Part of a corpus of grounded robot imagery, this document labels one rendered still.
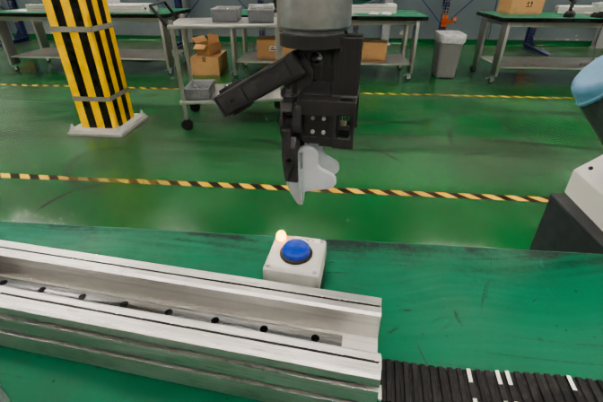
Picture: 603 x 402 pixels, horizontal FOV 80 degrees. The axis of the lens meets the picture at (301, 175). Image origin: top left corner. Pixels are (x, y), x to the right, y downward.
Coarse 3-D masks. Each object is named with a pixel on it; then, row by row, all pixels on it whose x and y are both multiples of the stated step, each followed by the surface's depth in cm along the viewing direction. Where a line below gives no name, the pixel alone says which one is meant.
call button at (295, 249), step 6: (288, 240) 53; (294, 240) 52; (300, 240) 53; (288, 246) 51; (294, 246) 51; (300, 246) 51; (306, 246) 51; (288, 252) 50; (294, 252) 50; (300, 252) 50; (306, 252) 51; (288, 258) 50; (294, 258) 50; (300, 258) 50
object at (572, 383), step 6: (564, 378) 39; (570, 378) 38; (576, 378) 38; (570, 384) 38; (576, 384) 38; (582, 384) 38; (570, 390) 38; (576, 390) 37; (582, 390) 37; (588, 390) 38; (576, 396) 37; (582, 396) 37; (588, 396) 37
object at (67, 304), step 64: (0, 256) 49; (64, 256) 48; (0, 320) 42; (64, 320) 40; (128, 320) 39; (192, 320) 39; (256, 320) 42; (320, 320) 42; (192, 384) 41; (256, 384) 38; (320, 384) 36
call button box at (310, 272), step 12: (276, 240) 55; (312, 240) 55; (324, 240) 55; (276, 252) 52; (312, 252) 52; (324, 252) 53; (276, 264) 50; (288, 264) 50; (300, 264) 50; (312, 264) 50; (324, 264) 54; (264, 276) 50; (276, 276) 50; (288, 276) 49; (300, 276) 49; (312, 276) 48
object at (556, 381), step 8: (544, 376) 39; (552, 376) 39; (560, 376) 39; (552, 384) 38; (560, 384) 38; (552, 392) 38; (560, 392) 38; (568, 392) 38; (552, 400) 37; (560, 400) 37; (568, 400) 37
